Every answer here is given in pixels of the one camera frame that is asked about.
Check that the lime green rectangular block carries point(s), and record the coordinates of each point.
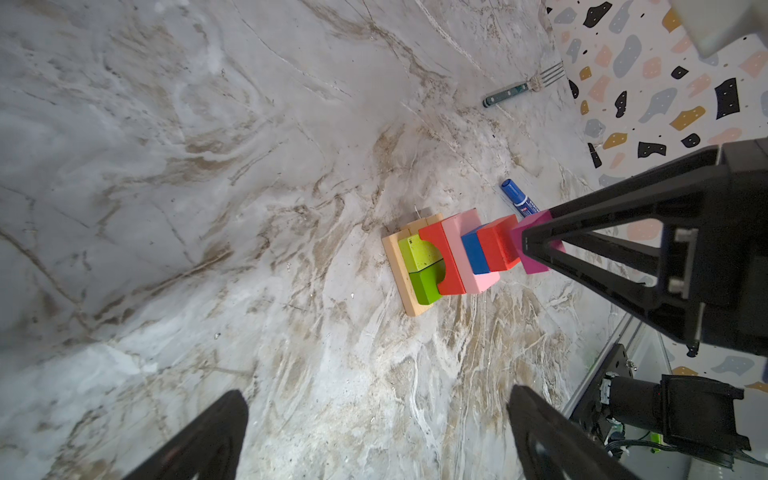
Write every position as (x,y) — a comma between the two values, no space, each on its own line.
(418,254)

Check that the blue cube block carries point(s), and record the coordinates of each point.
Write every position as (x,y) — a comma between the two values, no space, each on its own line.
(475,253)

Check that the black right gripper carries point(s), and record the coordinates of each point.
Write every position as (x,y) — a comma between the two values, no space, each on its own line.
(711,279)

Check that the pink rectangular block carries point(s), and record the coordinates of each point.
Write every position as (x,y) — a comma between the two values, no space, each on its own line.
(461,233)

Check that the small red cube block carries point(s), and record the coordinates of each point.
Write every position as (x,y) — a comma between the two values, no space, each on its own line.
(497,245)

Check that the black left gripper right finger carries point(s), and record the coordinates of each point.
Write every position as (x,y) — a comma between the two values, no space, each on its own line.
(549,446)

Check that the dark green rectangular block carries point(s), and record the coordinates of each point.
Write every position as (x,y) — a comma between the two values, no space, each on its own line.
(425,283)

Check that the red arch block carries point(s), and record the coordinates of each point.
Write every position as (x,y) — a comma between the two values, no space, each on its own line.
(452,283)

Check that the blue white marker pen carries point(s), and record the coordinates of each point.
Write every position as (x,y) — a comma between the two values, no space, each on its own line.
(521,201)

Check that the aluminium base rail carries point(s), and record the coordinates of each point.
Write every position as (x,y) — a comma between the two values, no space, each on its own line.
(635,350)

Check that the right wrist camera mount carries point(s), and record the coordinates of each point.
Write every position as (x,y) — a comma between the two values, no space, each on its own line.
(714,24)

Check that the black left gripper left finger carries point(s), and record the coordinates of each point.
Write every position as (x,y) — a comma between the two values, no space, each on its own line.
(207,448)

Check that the magenta cube block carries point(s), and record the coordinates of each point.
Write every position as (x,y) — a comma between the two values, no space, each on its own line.
(533,243)

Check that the natural wood block marked 58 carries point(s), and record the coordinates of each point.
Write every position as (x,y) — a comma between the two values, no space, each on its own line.
(433,219)

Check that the natural wood block marked 31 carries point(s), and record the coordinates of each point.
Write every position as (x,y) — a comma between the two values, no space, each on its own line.
(401,275)

